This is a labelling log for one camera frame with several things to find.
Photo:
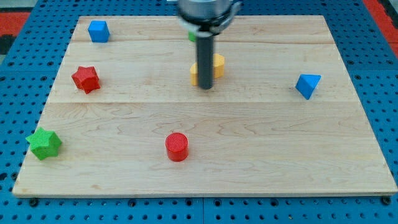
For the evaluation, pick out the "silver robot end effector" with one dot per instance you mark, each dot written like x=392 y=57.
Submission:
x=207 y=16

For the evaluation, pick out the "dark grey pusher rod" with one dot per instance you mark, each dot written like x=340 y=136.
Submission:
x=204 y=54

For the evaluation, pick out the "blue triangle block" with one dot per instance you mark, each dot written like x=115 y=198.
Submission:
x=306 y=84

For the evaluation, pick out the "yellow hexagon block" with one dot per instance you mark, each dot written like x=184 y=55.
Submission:
x=218 y=69

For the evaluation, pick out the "green block behind pusher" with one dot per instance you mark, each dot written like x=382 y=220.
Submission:
x=191 y=37

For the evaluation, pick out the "blue cube block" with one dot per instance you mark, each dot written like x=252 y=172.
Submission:
x=98 y=31

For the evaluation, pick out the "red cylinder block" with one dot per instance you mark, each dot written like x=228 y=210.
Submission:
x=176 y=145

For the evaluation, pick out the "wooden board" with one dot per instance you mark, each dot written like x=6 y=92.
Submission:
x=251 y=135

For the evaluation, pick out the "red star block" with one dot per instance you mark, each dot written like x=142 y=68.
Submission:
x=86 y=79

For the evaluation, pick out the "green star block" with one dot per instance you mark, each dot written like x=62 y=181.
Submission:
x=44 y=143

